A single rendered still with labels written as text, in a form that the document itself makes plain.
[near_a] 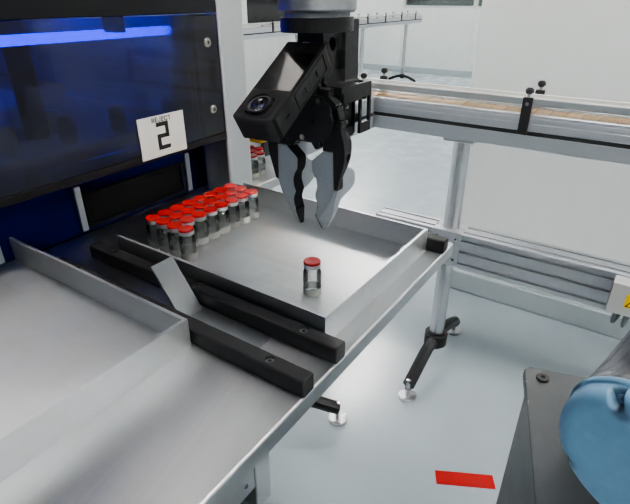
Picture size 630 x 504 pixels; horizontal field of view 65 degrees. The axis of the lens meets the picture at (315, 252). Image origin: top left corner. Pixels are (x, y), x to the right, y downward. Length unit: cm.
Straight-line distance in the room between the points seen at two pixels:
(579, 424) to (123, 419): 35
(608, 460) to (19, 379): 49
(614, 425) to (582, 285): 123
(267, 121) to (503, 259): 122
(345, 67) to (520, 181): 163
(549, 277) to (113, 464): 133
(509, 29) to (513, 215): 70
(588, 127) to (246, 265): 98
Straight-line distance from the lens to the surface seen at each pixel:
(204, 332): 52
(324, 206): 53
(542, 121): 142
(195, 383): 49
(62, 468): 46
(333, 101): 49
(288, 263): 67
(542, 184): 210
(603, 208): 210
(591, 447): 37
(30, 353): 59
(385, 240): 74
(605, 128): 140
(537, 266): 156
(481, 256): 161
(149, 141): 77
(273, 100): 45
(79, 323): 61
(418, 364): 174
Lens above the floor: 120
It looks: 27 degrees down
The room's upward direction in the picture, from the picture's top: straight up
